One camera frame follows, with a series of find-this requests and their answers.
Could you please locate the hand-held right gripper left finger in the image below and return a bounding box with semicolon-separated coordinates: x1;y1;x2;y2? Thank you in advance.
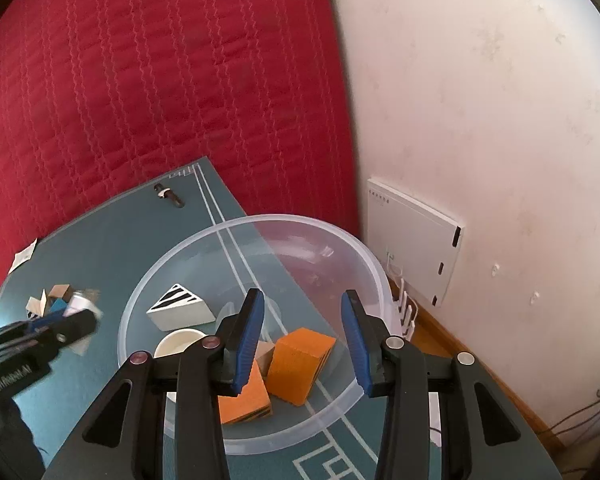
80;287;266;480

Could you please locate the wooden baseboard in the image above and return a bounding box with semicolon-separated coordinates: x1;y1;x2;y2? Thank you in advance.
390;280;566;451

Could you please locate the red quilted blanket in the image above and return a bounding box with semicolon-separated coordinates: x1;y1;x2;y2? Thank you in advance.
0;0;363;311

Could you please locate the teal table mat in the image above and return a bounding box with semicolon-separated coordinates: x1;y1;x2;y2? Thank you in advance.
0;156;563;480

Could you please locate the white wall box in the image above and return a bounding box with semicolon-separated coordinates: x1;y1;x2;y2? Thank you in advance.
367;176;465;308

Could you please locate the natural wood wedge block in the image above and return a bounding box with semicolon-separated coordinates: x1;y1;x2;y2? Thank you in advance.
255;342;276;376

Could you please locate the white charger plug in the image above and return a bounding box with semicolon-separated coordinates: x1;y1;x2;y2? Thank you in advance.
62;289;104;357

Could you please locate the white paper slip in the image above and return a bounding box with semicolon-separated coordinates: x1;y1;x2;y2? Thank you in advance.
9;240;38;273

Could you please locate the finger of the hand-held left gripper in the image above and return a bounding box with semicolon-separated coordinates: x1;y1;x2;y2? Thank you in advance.
0;312;71;345
0;308;99;361

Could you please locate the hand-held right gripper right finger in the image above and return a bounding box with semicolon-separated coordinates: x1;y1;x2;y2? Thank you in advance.
341;289;522;480

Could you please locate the orange striped block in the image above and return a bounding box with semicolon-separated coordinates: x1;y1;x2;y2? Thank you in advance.
219;360;273;426
267;327;337;406

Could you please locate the cream round cup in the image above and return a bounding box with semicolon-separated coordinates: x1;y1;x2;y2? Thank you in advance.
153;328;206;403

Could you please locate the clear plastic bowl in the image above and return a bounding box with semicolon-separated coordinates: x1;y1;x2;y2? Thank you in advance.
116;215;395;457

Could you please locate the black wristwatch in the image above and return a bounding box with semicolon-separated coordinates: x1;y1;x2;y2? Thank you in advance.
154;182;183;208

